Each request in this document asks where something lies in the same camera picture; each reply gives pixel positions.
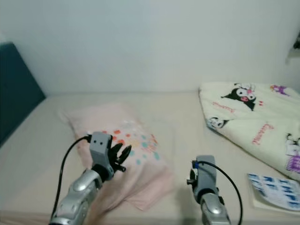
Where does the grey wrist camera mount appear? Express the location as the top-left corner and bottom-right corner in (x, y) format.
(90, 131), (114, 169)
(195, 155), (218, 197)

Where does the pink pillow with coloured dots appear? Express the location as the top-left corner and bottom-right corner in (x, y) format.
(60, 104), (176, 211)

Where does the white book with blue letters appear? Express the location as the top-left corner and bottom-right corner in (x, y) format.
(247, 172), (300, 212)

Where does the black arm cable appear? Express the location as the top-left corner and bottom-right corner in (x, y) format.
(61, 135), (93, 221)
(195, 160), (244, 225)

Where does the bed with beige sheet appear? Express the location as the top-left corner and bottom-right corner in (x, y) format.
(0, 91), (300, 225)

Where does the teal upholstered headboard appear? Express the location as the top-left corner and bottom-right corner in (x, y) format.
(0, 42), (46, 146)

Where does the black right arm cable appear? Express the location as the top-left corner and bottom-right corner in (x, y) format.
(195, 160), (244, 225)

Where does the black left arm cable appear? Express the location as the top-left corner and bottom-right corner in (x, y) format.
(61, 135), (93, 221)

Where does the cream cartoon print quilt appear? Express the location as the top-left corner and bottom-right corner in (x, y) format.
(198, 82), (300, 181)

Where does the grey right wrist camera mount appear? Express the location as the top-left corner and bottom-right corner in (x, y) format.
(195, 155), (218, 197)

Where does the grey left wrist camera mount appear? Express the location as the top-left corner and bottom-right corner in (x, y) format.
(90, 131), (114, 169)

